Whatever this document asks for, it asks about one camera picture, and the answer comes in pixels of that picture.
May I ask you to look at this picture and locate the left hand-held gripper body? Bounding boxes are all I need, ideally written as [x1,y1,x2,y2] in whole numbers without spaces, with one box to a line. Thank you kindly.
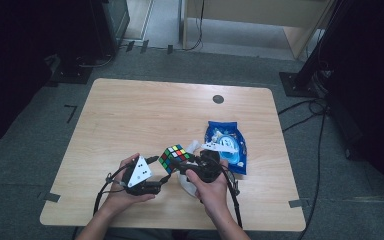
[121,154,163,197]

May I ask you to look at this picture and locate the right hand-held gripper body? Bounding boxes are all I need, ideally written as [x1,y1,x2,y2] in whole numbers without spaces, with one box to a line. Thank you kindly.
[183,141,240,184]

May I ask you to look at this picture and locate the multicoloured puzzle cube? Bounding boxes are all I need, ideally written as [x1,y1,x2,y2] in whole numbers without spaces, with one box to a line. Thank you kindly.
[158,143,192,175]

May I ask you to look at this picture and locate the white wet wipe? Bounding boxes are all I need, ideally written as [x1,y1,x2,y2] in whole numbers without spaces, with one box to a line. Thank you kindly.
[177,139,203,198]

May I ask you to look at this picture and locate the blue wet wipes pack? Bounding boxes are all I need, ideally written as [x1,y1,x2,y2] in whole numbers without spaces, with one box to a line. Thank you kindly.
[203,120,248,176]

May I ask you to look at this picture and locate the person's right hand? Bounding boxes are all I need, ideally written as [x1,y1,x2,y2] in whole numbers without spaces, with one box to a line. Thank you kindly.
[185,159,230,214]

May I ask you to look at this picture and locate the person's left hand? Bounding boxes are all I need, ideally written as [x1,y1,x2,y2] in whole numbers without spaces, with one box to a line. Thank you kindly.
[108,153,157,210]

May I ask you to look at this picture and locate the person's dark trousers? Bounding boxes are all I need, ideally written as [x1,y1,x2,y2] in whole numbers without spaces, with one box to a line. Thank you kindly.
[104,227,214,240]

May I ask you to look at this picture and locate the black metal stand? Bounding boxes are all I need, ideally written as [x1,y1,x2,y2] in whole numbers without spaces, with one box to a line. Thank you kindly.
[278,0,351,99]

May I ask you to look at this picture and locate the light wooden furniture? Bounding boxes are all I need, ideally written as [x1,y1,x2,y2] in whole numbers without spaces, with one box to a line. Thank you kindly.
[179,0,335,62]

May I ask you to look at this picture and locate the dark curtain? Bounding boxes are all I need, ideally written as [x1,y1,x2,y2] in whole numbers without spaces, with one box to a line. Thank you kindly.
[0,0,96,153]
[313,0,384,214]

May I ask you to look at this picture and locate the right hand-held gripper cable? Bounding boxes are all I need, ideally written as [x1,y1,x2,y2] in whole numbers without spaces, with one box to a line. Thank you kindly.
[218,163,244,229]

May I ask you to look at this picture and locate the hand-held gripper cable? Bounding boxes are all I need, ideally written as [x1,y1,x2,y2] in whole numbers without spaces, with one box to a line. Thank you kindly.
[93,163,138,216]
[218,163,244,229]

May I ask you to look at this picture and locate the left hand-held gripper cable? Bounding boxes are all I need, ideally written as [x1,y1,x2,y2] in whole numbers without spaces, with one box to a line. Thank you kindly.
[93,163,138,216]

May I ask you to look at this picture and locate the looped black floor cable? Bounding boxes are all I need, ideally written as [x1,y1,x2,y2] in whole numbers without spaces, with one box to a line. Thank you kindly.
[277,98,329,133]

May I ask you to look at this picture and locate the long black floor cable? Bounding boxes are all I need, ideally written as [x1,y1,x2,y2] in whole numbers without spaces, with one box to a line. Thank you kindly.
[298,99,329,240]

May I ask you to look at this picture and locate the short black floor cable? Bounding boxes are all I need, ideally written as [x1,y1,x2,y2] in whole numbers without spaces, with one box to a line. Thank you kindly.
[76,54,115,69]

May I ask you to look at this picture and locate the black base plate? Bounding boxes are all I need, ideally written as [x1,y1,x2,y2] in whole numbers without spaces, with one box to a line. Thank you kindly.
[48,54,94,85]

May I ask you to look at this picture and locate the black hanging cable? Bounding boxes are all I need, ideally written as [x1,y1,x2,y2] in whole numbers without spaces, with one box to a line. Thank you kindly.
[182,0,205,52]

